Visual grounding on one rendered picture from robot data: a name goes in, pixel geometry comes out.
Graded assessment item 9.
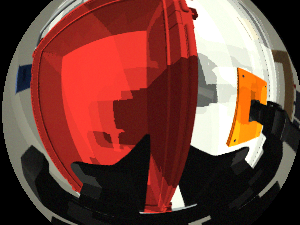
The red plastic tray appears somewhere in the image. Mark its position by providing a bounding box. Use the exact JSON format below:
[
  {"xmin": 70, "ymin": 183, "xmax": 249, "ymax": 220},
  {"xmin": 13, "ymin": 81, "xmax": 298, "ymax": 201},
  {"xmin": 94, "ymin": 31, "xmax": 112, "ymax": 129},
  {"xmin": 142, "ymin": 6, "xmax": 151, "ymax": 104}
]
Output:
[{"xmin": 31, "ymin": 0, "xmax": 199, "ymax": 213}]

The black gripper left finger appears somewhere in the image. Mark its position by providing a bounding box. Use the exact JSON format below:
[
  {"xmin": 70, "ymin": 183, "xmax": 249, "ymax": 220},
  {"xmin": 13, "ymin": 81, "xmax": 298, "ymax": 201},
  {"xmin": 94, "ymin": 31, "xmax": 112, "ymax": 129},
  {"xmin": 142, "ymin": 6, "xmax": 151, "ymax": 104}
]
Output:
[{"xmin": 70, "ymin": 135, "xmax": 151, "ymax": 213}]

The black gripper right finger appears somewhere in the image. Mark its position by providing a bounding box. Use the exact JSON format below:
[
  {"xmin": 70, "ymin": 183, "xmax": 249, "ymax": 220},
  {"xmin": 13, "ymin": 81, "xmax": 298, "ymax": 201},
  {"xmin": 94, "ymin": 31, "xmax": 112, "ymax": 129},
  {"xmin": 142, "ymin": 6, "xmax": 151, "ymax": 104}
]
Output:
[{"xmin": 178, "ymin": 144, "xmax": 250, "ymax": 208}]

